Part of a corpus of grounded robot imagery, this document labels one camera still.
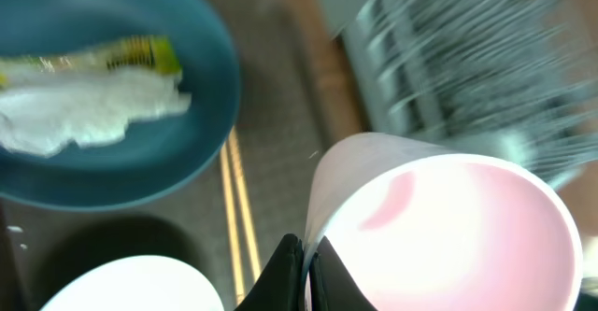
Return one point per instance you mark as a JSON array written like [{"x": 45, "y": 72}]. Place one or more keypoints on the light blue rice bowl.
[{"x": 138, "y": 283}]

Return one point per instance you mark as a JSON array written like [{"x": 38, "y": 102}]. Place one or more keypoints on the brown serving tray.
[{"x": 282, "y": 135}]

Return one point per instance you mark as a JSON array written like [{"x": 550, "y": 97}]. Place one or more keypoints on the green snack wrapper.
[{"x": 152, "y": 52}]

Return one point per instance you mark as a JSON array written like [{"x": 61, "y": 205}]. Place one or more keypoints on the grey dishwasher rack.
[{"x": 511, "y": 79}]

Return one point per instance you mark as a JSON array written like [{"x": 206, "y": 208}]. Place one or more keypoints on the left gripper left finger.
[{"x": 278, "y": 286}]

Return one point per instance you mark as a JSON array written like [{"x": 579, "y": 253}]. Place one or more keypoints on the right wooden chopstick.
[{"x": 244, "y": 205}]

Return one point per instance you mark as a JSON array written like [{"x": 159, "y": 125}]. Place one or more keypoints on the pink stained paper cup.
[{"x": 419, "y": 227}]

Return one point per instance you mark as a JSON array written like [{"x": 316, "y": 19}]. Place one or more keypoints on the white napkin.
[{"x": 41, "y": 117}]

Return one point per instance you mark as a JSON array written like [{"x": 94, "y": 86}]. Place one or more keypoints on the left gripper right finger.
[{"x": 332, "y": 287}]

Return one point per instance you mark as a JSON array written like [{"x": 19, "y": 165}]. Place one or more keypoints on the dark blue plate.
[{"x": 155, "y": 158}]

